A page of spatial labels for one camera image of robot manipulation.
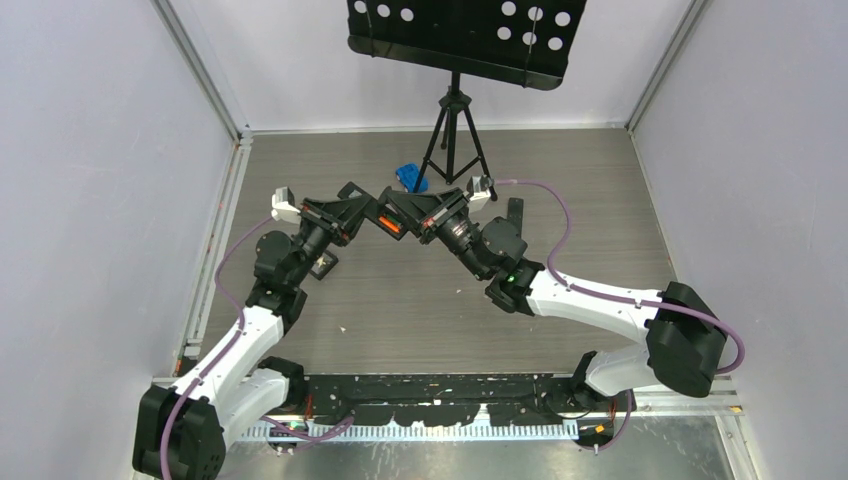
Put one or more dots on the black music stand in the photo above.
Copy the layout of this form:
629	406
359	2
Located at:
523	43

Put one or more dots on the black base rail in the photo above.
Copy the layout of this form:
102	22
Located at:
442	400

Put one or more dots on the orange battery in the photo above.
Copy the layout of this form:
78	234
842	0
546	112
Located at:
389	225

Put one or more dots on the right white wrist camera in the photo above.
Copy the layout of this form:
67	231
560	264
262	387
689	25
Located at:
478	189

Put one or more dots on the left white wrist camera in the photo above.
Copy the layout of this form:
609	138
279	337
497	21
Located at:
284	207

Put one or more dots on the black remote with buttons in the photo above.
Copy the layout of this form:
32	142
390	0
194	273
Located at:
378	212

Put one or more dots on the black square frame box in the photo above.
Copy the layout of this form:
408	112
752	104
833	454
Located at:
323	265

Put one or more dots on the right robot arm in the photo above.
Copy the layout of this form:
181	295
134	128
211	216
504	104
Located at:
676	339

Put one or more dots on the blue toy car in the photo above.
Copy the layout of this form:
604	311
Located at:
407	175

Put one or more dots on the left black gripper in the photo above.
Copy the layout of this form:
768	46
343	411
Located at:
336	219

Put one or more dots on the plain black remote control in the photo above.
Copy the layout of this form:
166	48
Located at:
515	214

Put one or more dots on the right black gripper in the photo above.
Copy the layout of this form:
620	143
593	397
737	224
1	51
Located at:
433	211

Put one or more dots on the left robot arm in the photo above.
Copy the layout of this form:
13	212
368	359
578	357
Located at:
185	430

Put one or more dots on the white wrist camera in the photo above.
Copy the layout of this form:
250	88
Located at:
478	189
284	207

